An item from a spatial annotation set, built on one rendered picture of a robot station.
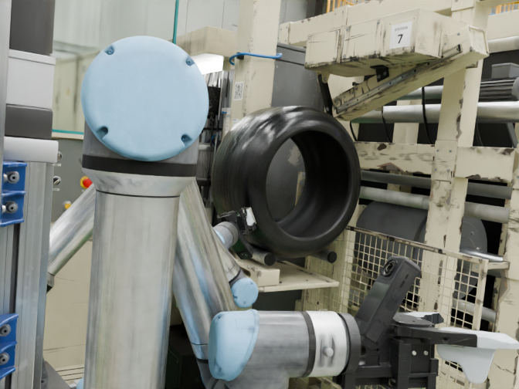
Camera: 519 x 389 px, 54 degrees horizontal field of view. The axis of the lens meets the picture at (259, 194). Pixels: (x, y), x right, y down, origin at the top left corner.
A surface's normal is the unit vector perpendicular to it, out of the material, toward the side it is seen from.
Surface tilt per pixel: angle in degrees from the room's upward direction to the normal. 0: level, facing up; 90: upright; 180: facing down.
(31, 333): 90
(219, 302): 82
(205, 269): 83
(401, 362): 82
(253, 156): 76
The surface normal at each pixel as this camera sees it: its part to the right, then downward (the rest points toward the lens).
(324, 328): 0.23, -0.69
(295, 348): 0.27, -0.14
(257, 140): -0.14, -0.34
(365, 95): -0.85, -0.04
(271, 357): 0.26, 0.09
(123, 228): -0.04, 0.07
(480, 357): -0.30, -0.07
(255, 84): 0.53, 0.11
